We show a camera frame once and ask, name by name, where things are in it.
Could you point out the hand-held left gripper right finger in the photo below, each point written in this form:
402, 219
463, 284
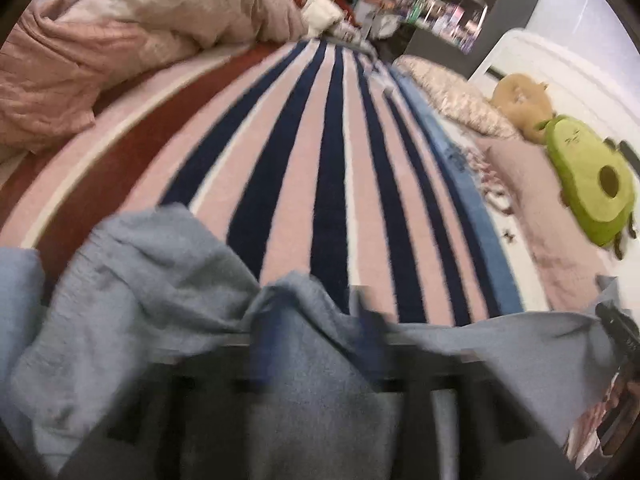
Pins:
374, 340

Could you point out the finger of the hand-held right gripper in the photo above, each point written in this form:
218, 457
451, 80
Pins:
620, 330

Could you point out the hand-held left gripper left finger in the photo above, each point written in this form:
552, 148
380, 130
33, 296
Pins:
261, 347

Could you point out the grey-blue pants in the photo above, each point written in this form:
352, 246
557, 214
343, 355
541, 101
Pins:
150, 285

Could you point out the pink floral bedsheet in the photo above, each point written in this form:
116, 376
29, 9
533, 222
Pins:
590, 425

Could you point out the pink ribbed pillow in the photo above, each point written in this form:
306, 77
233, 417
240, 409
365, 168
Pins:
540, 210

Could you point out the green avocado plush toy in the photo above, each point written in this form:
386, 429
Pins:
575, 170

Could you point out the striped pink navy blanket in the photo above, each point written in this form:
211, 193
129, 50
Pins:
300, 160

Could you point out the brown plush toy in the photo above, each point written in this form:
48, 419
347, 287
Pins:
520, 100

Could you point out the floral pillow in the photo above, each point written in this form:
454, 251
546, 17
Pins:
450, 95

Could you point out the white bed headboard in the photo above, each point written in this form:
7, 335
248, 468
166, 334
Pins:
575, 75

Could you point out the white padded jacket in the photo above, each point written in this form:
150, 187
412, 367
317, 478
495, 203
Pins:
320, 15

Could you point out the dark grey bookshelf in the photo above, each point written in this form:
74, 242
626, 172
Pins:
520, 5

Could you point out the pink and white duvet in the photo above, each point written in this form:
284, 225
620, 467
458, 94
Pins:
100, 35

